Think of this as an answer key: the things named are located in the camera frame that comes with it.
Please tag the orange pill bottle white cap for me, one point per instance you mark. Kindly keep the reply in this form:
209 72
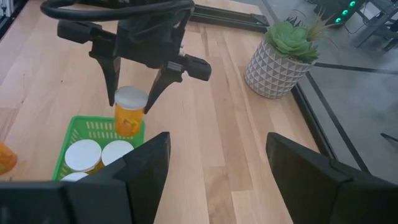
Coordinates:
83 155
129 119
116 152
74 176
6 158

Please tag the green plastic basket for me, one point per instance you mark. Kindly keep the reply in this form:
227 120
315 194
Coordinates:
93 124

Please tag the succulent in white patterned pot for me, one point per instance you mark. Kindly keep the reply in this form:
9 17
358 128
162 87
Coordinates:
273 74

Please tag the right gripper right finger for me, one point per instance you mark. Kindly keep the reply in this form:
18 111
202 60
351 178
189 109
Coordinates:
311 186

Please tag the black aluminium table frame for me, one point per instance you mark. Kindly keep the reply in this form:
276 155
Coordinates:
230 18

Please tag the black tripod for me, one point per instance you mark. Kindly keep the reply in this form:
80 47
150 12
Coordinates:
390 137

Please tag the black computer green lights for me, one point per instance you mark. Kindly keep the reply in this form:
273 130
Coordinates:
339 12

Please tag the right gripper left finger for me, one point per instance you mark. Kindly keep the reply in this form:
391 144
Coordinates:
130 186

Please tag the grey metal desk legs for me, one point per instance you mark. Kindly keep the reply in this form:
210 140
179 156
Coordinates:
379 28

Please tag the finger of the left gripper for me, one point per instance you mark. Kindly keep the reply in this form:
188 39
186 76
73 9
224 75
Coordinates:
160 88
109 74

